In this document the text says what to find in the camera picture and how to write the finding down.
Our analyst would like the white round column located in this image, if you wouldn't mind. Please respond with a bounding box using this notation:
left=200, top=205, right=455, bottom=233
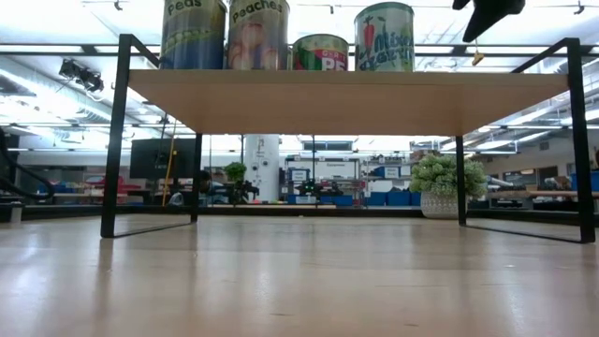
left=242, top=134, right=281, bottom=203

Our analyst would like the black ceiling camera mount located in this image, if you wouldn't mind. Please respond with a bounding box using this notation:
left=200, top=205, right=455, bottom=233
left=57, top=57, right=106, bottom=94

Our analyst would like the whiteboard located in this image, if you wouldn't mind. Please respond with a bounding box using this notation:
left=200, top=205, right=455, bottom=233
left=315, top=161, right=359, bottom=182

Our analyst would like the mixed vegetables can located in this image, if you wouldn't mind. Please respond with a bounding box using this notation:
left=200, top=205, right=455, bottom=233
left=353, top=1, right=416, bottom=73

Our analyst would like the tall blue peas can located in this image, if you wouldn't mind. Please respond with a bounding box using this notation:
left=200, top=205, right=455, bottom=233
left=160, top=0, right=228, bottom=71

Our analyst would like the wooden shelf black metal frame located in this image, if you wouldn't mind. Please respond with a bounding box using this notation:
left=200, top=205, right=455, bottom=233
left=99, top=32, right=597, bottom=244

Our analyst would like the black looped cable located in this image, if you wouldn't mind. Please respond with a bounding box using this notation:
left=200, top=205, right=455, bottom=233
left=0, top=126, right=56, bottom=203

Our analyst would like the red background equipment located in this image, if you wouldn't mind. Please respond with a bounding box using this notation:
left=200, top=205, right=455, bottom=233
left=83, top=175, right=142, bottom=197

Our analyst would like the black table edge rail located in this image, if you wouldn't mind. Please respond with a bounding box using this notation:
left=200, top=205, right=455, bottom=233
left=0, top=203, right=599, bottom=227

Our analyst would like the wooden workbench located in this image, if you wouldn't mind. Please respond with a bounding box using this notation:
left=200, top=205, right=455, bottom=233
left=486, top=188, right=599, bottom=198

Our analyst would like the short green peas can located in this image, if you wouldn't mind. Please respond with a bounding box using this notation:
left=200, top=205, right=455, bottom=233
left=290, top=33, right=351, bottom=72

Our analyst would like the tall peaches can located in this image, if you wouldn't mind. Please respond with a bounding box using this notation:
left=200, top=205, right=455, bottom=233
left=226, top=0, right=291, bottom=71

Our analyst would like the green plant in white pot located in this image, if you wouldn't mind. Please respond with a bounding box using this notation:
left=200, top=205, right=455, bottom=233
left=409, top=153, right=489, bottom=221

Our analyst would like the small green background plant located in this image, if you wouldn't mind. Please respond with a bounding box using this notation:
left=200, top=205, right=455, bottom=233
left=223, top=161, right=248, bottom=184

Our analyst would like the yellow pole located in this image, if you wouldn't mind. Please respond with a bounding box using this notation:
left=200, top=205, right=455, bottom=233
left=160, top=119, right=179, bottom=208

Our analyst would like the yellow hanging cable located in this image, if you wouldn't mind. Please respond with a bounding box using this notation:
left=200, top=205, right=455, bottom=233
left=471, top=39, right=486, bottom=67

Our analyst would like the black monitor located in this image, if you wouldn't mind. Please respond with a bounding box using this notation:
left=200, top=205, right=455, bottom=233
left=129, top=138, right=197, bottom=181

